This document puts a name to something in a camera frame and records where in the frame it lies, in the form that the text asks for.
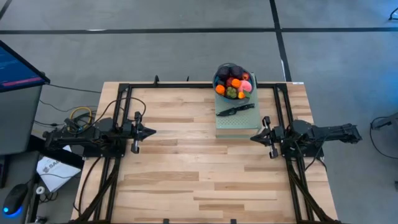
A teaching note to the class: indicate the small orange kumquat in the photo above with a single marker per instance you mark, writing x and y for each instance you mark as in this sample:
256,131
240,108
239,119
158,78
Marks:
241,95

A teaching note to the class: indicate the black aluminium table frame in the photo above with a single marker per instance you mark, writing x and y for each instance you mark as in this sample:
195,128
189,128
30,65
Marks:
202,85

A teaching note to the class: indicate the computer monitor with blue screen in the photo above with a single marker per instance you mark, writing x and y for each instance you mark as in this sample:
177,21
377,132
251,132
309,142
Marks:
15,68

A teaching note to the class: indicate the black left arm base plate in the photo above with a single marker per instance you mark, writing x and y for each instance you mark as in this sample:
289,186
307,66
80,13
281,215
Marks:
102,153

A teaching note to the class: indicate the white tape roll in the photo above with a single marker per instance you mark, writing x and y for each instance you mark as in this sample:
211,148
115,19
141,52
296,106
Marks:
39,190

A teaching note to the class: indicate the white table label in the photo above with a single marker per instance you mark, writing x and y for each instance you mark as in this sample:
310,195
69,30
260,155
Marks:
298,83

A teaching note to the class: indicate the black knife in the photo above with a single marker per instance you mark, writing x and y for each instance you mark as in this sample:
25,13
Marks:
235,109

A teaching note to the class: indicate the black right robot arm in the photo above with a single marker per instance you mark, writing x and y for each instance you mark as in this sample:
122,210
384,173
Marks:
329,132

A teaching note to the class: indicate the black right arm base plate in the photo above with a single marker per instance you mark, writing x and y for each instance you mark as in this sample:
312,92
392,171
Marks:
311,153

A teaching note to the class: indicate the black floor object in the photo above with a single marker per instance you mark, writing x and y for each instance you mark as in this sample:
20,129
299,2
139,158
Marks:
394,15

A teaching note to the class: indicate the white printed booklet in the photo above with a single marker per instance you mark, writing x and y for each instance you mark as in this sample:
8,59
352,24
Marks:
56,174

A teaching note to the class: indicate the black computer mouse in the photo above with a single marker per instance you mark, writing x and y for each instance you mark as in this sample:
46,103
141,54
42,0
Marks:
15,199

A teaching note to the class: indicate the black desk beam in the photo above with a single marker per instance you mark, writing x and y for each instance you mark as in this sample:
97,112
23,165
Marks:
56,154

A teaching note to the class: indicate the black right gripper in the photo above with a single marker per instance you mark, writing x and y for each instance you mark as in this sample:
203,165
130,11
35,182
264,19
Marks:
278,137

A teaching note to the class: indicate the pink peach with leaf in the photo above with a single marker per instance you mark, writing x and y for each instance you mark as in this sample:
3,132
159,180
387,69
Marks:
247,86

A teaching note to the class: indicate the blue collapsible bowl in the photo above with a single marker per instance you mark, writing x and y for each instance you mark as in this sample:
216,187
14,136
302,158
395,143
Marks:
234,102

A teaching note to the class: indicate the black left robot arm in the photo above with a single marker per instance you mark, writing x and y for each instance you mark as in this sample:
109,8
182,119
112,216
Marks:
87,135

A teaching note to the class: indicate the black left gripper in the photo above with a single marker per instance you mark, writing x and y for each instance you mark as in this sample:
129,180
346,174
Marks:
136,146

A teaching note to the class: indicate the grey stand leg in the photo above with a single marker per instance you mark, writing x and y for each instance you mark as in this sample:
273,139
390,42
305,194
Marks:
388,121

